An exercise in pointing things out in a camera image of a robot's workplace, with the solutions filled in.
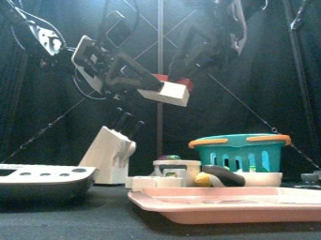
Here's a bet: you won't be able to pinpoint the white toy rice block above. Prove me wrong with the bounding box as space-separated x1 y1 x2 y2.
136 81 191 108

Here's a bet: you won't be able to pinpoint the purple green toy food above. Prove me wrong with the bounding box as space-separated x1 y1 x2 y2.
156 154 183 161

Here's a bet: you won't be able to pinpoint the white toy knife block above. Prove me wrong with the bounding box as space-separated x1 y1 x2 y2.
77 126 137 186

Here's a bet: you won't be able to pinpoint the white toy cup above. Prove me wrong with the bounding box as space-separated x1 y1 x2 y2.
151 159 202 188

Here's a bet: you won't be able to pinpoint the yellow toy food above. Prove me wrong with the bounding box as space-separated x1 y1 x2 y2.
192 172 215 188

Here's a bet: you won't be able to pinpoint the black toy food piece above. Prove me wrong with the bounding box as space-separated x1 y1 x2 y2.
202 165 247 188

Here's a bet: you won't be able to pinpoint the grey white toy appliance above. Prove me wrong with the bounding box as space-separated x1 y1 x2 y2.
0 163 97 204

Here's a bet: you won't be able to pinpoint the white bowl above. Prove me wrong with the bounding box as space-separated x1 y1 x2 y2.
232 170 285 188

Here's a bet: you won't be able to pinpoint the pink plastic tray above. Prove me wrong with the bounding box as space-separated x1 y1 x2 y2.
127 187 321 225

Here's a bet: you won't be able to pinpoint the grey small object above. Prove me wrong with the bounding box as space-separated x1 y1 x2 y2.
299 170 321 189

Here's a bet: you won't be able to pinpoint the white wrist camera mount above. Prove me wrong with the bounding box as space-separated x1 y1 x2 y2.
29 23 68 58

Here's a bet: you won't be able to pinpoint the black toy knife handle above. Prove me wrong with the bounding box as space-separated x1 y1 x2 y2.
116 112 135 134
127 120 145 140
109 107 125 129

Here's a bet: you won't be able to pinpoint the thin metal frame pole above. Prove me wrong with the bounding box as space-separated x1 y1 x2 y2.
155 0 164 158

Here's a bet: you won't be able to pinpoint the dark metal frame post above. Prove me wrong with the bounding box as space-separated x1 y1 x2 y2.
282 0 317 148

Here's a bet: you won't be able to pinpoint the teal basket orange handles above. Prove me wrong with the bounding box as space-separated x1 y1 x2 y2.
187 133 291 173

